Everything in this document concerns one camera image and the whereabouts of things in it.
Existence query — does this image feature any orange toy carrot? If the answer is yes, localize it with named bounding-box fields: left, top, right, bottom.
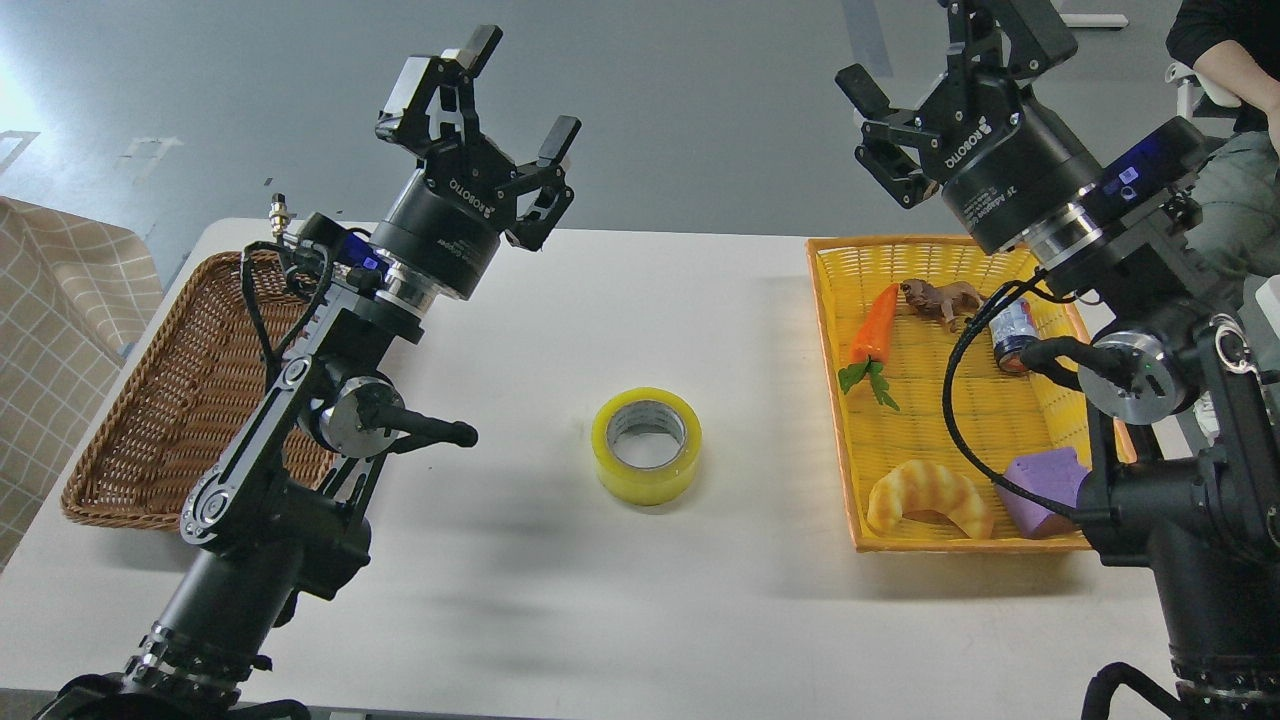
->
left=836, top=283, right=900, bottom=411

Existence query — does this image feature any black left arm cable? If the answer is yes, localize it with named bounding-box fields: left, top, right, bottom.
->
left=239, top=240, right=332, bottom=361

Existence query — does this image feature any white office chair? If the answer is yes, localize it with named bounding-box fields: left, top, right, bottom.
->
left=1164, top=61, right=1243, bottom=119

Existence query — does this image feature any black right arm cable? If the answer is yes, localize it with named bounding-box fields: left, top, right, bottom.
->
left=941, top=270, right=1091, bottom=527

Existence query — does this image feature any small blue white can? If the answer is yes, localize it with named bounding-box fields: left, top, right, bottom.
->
left=989, top=297, right=1041, bottom=375

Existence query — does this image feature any seated person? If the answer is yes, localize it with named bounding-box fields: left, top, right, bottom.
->
left=1165, top=1, right=1279, bottom=305

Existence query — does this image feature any yellow plastic basket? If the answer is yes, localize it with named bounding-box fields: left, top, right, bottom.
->
left=806, top=234, right=1091, bottom=553

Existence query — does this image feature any yellow packing tape roll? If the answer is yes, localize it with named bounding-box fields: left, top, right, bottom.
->
left=590, top=387, right=703, bottom=507

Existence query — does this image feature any toy croissant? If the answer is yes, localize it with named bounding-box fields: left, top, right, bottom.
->
left=867, top=459, right=995, bottom=541

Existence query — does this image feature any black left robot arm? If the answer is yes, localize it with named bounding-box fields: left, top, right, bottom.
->
left=40, top=26, right=581, bottom=719

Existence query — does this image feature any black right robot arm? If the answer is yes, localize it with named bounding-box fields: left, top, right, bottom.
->
left=836, top=1, right=1279, bottom=719

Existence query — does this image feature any white monitor stand base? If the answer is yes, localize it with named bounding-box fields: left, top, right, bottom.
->
left=1059, top=12, right=1130, bottom=31

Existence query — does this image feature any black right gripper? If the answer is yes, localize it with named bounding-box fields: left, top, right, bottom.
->
left=835, top=1, right=1102, bottom=252

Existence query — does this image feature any brown toy animal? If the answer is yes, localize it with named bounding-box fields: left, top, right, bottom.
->
left=899, top=278, right=987, bottom=333

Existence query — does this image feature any beige checkered cloth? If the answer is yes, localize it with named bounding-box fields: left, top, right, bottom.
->
left=1, top=197, right=164, bottom=562

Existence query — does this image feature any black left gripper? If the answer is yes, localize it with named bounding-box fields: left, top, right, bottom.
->
left=370, top=26, right=582, bottom=300

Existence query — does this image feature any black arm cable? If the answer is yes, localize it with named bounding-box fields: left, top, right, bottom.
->
left=239, top=240, right=332, bottom=361
left=941, top=270, right=1091, bottom=527

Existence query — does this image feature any brown wicker basket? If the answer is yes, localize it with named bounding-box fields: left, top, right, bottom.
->
left=61, top=250, right=340, bottom=530

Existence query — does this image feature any purple foam block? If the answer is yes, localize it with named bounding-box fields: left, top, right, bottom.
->
left=995, top=447, right=1089, bottom=541

